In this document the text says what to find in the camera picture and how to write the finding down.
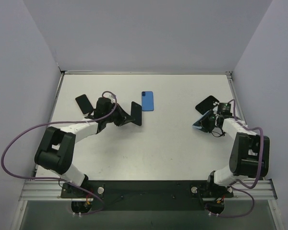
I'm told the black phone case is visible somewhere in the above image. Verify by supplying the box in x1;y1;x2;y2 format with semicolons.
195;95;219;115

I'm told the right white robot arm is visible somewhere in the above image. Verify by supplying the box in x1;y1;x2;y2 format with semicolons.
192;110;270;189

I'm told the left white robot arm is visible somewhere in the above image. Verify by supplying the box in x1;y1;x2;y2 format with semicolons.
35;102;142;197

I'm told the beige cased phone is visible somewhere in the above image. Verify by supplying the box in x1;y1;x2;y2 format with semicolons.
75;94;94;115

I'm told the light blue cased phone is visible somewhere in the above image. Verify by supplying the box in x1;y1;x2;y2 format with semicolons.
192;111;214;133

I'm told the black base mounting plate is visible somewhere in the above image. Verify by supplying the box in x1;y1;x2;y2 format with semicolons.
60;180;234;212

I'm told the aluminium front rail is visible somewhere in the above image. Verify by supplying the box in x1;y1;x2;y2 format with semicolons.
20;180;278;201

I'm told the black phone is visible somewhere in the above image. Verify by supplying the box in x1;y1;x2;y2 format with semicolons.
131;101;142;127

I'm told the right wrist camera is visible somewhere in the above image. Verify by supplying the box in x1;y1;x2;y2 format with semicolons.
216;103;232;116

